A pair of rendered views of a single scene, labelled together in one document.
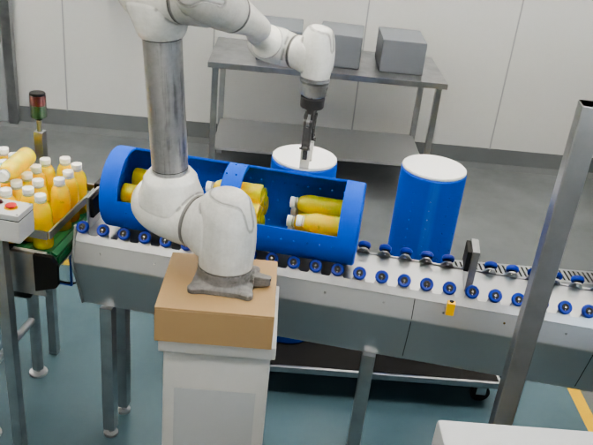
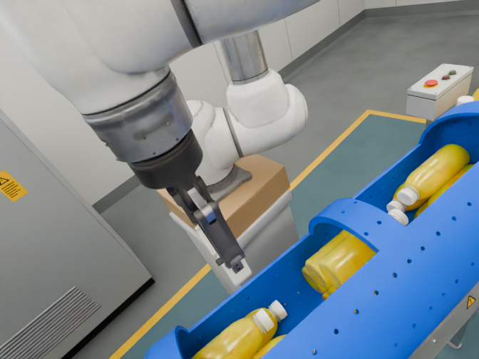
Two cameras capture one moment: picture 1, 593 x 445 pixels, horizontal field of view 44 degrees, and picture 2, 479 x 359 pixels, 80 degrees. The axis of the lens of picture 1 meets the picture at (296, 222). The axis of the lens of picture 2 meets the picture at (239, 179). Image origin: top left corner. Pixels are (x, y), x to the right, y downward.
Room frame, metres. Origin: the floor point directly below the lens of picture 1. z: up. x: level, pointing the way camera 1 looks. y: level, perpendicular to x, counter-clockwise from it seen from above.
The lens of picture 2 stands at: (2.48, -0.07, 1.66)
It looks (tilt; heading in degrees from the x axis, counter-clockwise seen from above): 38 degrees down; 155
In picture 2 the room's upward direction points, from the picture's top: 23 degrees counter-clockwise
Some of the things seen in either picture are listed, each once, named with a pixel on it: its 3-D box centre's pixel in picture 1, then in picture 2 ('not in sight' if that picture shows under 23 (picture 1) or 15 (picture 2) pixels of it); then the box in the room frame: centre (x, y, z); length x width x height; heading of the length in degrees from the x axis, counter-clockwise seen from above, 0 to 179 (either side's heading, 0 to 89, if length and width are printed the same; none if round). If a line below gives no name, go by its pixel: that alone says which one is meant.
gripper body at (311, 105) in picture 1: (311, 109); (176, 172); (2.20, -0.01, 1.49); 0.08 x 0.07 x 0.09; 173
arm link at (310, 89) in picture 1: (313, 86); (142, 117); (2.20, -0.01, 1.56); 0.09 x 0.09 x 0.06
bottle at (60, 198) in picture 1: (60, 205); not in sight; (2.34, 0.85, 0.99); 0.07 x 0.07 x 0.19
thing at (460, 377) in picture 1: (333, 348); not in sight; (2.90, -0.24, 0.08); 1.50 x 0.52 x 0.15; 93
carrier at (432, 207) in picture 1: (416, 256); not in sight; (2.98, -0.57, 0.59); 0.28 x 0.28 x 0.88
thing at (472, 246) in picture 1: (469, 265); not in sight; (2.19, -0.60, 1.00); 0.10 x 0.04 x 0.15; 173
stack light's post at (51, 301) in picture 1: (48, 250); not in sight; (2.75, 1.06, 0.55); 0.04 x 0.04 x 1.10; 83
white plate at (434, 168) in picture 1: (434, 167); not in sight; (2.98, -0.57, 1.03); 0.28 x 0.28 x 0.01
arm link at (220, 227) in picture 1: (224, 227); (200, 139); (1.78, 0.19, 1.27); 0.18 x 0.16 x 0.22; 60
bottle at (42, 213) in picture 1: (41, 222); not in sight; (2.20, 0.86, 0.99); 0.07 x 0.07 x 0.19
